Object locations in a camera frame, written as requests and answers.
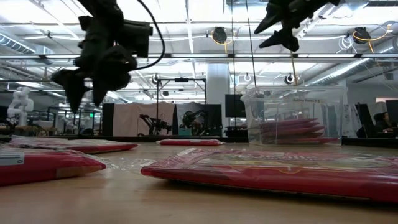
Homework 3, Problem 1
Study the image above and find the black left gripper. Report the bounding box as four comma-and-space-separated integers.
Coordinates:
51, 29, 138, 113

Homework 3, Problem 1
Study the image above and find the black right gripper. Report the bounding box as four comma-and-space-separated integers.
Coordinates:
254, 0, 323, 52

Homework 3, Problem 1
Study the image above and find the clear plastic bin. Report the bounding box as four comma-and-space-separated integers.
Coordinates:
241, 86, 348, 146

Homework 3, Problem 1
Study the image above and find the black partition panel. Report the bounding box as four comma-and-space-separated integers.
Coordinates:
355, 103, 379, 139
101, 103, 115, 137
203, 104, 223, 137

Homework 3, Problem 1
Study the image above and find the beige fabric curtain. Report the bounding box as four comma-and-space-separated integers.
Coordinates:
112, 101, 177, 137

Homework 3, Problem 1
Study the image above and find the white humanoid robot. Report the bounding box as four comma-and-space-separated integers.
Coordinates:
6, 86, 34, 128

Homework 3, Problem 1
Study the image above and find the long ceiling light bar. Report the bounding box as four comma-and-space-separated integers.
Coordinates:
0, 53, 398, 60

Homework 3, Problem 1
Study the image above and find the white square column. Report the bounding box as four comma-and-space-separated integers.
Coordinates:
206, 63, 231, 106

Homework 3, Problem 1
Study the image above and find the black monitor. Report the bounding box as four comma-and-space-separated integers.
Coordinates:
385, 99, 398, 124
225, 93, 248, 118

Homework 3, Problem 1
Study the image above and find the white printed cloth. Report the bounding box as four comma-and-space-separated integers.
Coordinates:
341, 104, 358, 138

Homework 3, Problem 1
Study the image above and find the person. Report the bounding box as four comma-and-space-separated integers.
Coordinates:
371, 111, 396, 134

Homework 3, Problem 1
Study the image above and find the black hanging cable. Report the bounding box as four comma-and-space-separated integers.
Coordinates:
244, 0, 259, 91

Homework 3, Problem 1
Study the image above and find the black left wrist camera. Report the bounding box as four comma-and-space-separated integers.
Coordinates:
121, 20, 154, 58

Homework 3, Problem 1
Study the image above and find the silver ventilation duct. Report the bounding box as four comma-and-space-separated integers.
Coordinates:
306, 40, 398, 88
0, 32, 53, 65

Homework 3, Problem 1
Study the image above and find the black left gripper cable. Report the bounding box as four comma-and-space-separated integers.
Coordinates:
136, 0, 167, 71

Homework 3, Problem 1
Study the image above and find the black stand frame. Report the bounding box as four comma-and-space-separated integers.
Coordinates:
155, 77, 207, 138

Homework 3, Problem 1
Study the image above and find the black aluminium table frame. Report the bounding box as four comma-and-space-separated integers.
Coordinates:
0, 134, 398, 147

